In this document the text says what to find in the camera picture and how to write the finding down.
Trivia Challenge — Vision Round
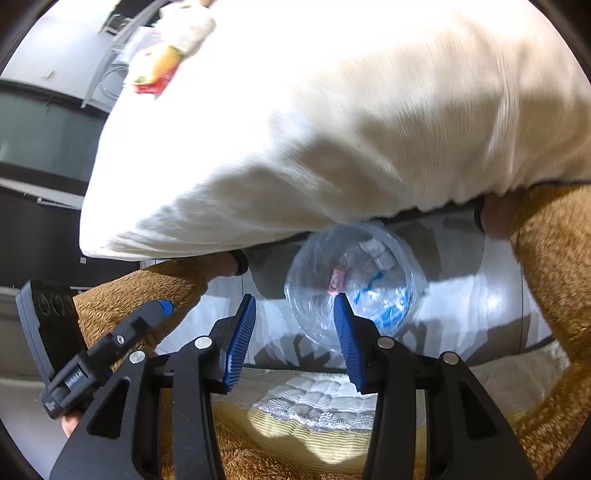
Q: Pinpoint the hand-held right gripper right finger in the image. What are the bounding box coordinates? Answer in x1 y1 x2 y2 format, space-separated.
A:
333 293 539 480

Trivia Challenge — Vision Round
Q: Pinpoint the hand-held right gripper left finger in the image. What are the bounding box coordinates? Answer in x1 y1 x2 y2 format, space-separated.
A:
48 293 257 480

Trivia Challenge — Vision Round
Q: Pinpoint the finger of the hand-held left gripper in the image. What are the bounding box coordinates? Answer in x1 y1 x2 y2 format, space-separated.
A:
91 300 175 371

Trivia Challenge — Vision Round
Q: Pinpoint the clear plastic bag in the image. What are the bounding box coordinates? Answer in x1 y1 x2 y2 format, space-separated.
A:
284 222 430 344

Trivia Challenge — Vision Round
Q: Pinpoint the red yellow snack wrapper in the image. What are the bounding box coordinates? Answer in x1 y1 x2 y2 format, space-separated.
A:
133 44 182 97

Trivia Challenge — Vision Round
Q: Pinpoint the white tissue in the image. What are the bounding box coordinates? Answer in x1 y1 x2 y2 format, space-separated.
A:
154 4 218 58

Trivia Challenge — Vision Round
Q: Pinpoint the blue white plastic wrapper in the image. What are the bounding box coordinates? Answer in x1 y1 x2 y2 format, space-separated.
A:
351 272 409 326

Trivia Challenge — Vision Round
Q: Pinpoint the wooden bed leg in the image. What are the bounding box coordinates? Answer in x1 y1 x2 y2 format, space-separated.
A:
473 194 523 241
210 249 250 278

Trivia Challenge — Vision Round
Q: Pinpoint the cream fleece blanket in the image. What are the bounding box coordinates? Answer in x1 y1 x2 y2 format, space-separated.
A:
78 0 591 261

